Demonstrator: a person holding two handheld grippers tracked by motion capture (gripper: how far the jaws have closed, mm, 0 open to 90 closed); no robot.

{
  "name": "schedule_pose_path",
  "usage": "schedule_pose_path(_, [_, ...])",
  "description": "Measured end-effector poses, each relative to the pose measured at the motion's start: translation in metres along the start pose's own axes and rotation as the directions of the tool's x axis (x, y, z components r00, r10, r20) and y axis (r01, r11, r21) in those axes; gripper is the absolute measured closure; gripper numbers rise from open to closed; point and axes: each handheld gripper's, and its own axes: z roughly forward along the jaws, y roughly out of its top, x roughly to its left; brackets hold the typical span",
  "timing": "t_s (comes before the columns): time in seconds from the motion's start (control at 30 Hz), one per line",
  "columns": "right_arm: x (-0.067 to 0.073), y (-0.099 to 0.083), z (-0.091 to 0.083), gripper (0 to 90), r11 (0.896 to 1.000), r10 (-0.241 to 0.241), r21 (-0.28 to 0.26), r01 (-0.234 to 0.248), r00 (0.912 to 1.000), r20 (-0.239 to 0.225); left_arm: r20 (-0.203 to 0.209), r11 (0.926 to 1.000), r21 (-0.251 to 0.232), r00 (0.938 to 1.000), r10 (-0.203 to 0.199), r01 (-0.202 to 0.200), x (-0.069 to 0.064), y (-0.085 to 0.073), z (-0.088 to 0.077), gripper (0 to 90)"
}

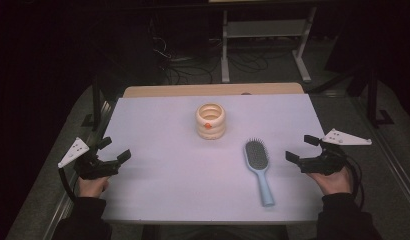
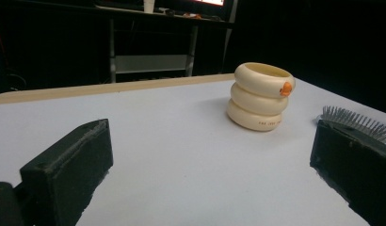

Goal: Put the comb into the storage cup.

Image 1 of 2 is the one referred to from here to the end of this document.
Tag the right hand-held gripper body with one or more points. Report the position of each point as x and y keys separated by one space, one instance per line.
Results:
x=323 y=163

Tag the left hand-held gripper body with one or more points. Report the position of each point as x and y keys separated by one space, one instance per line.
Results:
x=93 y=168

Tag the light blue hairbrush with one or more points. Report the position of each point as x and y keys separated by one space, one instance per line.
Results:
x=256 y=156

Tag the cream ribbed holder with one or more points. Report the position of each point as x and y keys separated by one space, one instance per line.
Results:
x=210 y=128

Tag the person's left hand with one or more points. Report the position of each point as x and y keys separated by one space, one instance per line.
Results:
x=92 y=187

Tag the person's right hand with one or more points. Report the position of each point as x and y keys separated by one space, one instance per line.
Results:
x=334 y=183

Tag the black metal stand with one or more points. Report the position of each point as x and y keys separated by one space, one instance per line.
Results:
x=372 y=100
x=96 y=100

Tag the white table board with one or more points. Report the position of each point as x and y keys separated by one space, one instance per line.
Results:
x=179 y=173

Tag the wooden desk with white frame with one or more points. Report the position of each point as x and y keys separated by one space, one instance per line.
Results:
x=266 y=28

